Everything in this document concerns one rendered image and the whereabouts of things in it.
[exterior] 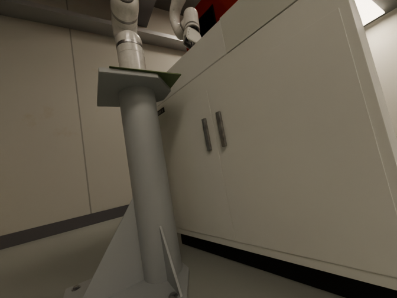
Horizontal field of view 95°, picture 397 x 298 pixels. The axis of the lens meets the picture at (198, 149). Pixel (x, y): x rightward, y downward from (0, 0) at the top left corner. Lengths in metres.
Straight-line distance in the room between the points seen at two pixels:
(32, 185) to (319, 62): 2.53
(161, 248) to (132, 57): 0.81
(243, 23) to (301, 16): 0.20
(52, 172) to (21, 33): 1.62
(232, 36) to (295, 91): 0.32
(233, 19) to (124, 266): 1.01
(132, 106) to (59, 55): 2.23
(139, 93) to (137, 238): 0.60
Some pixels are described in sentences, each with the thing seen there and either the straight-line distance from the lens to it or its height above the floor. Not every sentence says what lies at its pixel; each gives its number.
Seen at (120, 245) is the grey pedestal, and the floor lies 0.17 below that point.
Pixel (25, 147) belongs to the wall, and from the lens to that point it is 2.62.
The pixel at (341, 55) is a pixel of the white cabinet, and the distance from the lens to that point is 0.59.
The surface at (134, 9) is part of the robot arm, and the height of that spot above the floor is 1.15.
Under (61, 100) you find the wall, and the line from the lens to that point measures 2.72.
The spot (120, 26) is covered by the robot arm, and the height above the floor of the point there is 1.14.
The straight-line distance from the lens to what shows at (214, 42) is 0.85.
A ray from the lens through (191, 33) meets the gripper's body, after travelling 1.09.
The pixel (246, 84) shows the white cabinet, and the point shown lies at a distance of 0.69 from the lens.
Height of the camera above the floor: 0.42
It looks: 6 degrees up
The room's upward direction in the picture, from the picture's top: 10 degrees counter-clockwise
